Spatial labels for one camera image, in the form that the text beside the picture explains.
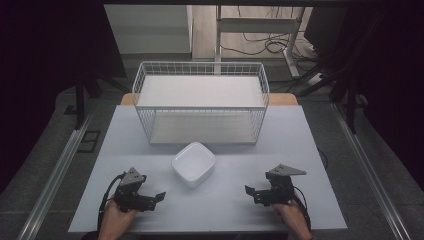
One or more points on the person's left hand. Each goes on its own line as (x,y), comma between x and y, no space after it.
(113,223)

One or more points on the black floor socket cover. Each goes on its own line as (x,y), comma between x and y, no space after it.
(89,141)
(70,110)

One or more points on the person's right hand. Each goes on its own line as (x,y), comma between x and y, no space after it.
(295,220)

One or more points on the white square bowl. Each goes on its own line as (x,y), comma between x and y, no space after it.
(193,164)

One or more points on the black stand legs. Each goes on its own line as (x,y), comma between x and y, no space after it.
(80,106)
(350,106)

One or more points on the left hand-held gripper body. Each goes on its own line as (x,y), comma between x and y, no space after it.
(131,195)

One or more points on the metal floor rail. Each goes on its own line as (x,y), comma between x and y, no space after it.
(56,176)
(370,173)

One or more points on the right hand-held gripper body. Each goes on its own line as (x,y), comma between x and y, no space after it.
(280,191)

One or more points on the white power strip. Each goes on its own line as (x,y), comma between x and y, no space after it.
(315,79)

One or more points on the white cabinet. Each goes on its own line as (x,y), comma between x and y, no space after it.
(150,30)

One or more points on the black curtain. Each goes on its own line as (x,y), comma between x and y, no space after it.
(396,83)
(40,66)

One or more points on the white metal desk frame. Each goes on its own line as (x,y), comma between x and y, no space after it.
(256,25)

